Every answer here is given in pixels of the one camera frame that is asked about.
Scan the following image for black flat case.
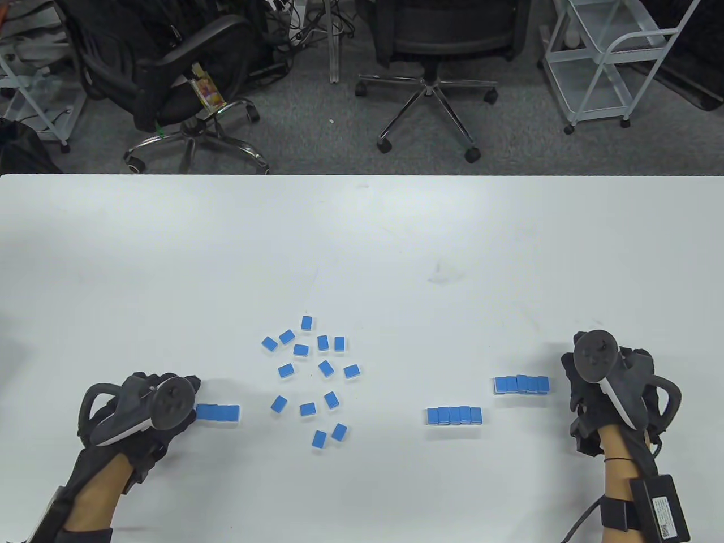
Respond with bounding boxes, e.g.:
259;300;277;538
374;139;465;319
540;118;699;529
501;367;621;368
639;0;724;112

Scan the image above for white desk leg post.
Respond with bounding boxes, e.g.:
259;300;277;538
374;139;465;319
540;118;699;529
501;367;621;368
328;0;344;84

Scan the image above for person's right hand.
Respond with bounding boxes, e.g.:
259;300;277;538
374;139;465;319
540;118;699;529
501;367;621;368
561;331;665;441

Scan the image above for black mesh office chair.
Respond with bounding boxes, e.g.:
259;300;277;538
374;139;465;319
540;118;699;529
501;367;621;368
355;0;532;163

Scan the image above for person's right forearm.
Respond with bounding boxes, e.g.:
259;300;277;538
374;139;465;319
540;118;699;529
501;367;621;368
598;424;651;543

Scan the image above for black forearm strap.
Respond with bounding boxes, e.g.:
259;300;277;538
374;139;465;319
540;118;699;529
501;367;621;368
57;526;114;543
601;497;643;531

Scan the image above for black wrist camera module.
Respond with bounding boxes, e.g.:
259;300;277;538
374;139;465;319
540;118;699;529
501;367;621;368
122;441;169;495
570;419;605;458

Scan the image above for black trailing cable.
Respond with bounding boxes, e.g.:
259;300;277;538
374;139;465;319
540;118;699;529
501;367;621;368
563;497;605;543

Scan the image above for black box with white label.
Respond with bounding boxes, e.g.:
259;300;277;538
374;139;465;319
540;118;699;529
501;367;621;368
629;475;692;543

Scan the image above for black chair with chrome base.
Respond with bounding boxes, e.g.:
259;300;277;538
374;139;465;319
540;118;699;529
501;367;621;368
57;0;271;175

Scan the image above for blue mahjong tiles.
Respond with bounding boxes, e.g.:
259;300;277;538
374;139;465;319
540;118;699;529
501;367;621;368
261;316;361;450

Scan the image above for colourful snack packet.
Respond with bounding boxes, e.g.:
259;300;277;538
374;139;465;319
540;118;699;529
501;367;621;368
189;62;228;111

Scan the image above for grey and white controller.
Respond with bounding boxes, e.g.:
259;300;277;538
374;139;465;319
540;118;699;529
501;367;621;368
77;376;197;447
573;330;683;435

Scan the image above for plain black forearm box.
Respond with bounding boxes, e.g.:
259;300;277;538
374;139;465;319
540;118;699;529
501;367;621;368
28;486;67;543

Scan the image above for white metal rack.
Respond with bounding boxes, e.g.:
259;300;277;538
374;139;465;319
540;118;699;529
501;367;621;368
0;34;87;154

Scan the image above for grey crumpled cloth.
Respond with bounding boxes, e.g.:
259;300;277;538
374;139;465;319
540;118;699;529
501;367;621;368
0;17;71;63

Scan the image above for white metal cart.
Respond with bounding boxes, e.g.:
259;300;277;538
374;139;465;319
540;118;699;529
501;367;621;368
540;0;702;135

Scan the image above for person's left hand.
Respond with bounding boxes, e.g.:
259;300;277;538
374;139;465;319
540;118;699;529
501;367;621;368
85;372;202;462

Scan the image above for blue mahjong tile wall row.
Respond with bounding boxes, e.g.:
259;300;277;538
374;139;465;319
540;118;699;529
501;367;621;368
195;404;242;423
426;406;483;426
494;374;550;397

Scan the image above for person's left forearm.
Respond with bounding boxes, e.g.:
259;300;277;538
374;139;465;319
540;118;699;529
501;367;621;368
67;452;135;532

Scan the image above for black bag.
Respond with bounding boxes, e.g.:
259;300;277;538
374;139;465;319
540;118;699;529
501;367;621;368
0;118;63;175

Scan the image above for tangle of black cables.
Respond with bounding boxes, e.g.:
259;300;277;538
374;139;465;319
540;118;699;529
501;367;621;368
263;0;363;57

